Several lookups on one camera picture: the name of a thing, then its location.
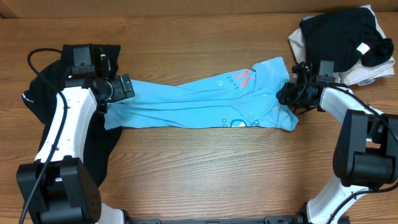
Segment beige folded garment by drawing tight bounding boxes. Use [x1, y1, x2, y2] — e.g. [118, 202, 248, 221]
[288, 5, 395, 86]

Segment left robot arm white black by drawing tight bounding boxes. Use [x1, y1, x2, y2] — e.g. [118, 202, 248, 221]
[16, 74, 134, 224]

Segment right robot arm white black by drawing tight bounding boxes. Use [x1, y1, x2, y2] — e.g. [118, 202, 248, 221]
[276, 82, 397, 223]

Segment light blue printed t-shirt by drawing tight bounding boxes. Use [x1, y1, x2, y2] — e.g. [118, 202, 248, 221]
[104, 57, 298, 131]

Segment black shirt on left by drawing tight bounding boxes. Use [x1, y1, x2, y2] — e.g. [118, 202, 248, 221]
[22, 44, 123, 186]

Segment black folded garment on pile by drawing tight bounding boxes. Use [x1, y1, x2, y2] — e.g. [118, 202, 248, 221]
[300, 7, 394, 72]

